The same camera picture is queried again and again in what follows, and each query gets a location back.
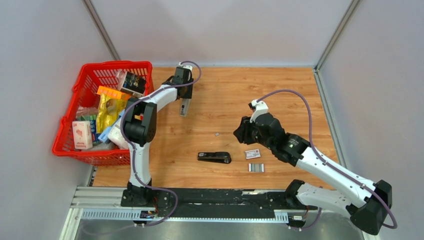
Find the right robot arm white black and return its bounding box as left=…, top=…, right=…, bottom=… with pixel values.
left=233, top=113, right=393, bottom=236

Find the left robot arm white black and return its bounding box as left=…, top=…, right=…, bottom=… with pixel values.
left=120, top=62, right=195, bottom=208

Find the black stapler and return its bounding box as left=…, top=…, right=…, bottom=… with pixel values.
left=197, top=151, right=232, bottom=164

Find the strip of staples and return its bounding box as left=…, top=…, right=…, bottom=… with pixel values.
left=248, top=163, right=265, bottom=173

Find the small staple box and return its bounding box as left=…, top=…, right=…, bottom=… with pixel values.
left=244, top=149, right=261, bottom=160

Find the black box in basket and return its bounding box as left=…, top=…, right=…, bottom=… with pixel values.
left=116, top=70, right=146, bottom=98

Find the orange block in basket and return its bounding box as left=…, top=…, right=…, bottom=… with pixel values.
left=96, top=85, right=131, bottom=100

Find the yellow snack bag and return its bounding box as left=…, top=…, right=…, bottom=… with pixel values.
left=96, top=93, right=127, bottom=134

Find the red plastic basket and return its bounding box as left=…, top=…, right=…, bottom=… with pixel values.
left=51, top=60, right=154, bottom=167

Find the green box in basket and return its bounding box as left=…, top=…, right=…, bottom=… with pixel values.
left=76, top=114, right=100, bottom=145

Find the white pink sponge box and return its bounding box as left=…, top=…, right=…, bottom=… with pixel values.
left=72, top=120, right=93, bottom=150

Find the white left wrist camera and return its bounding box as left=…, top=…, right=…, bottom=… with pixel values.
left=178, top=62, right=193, bottom=71

